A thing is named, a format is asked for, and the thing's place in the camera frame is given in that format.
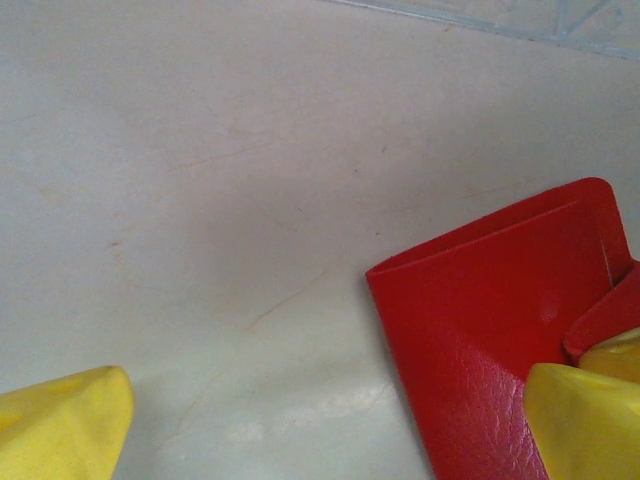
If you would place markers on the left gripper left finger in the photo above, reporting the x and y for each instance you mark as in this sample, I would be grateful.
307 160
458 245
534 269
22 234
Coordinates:
55 430

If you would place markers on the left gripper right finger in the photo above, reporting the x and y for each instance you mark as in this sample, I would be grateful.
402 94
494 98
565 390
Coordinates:
590 425

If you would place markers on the red card holder wallet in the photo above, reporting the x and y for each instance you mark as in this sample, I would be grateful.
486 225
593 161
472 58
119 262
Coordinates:
475 325

